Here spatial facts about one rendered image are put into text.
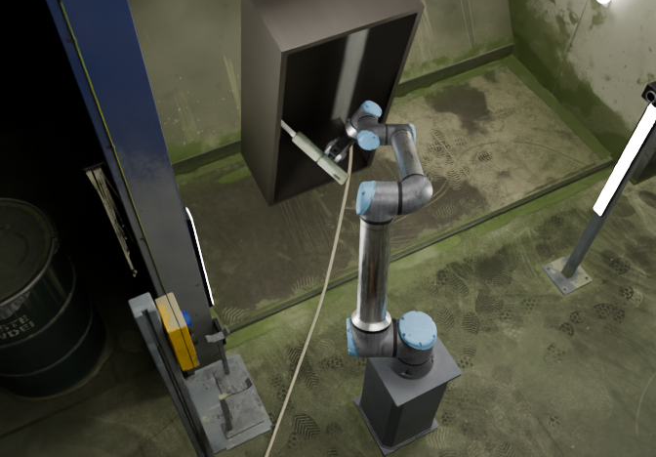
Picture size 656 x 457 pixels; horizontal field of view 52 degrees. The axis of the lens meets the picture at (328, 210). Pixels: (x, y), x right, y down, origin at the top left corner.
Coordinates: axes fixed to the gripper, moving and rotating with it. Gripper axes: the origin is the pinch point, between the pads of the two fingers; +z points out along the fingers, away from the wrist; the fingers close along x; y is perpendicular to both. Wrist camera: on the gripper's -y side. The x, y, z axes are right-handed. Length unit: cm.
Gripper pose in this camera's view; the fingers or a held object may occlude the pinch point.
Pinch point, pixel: (327, 161)
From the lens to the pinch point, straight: 305.0
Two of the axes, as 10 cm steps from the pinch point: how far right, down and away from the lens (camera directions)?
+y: 4.4, -4.9, 7.5
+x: -7.4, -6.7, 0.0
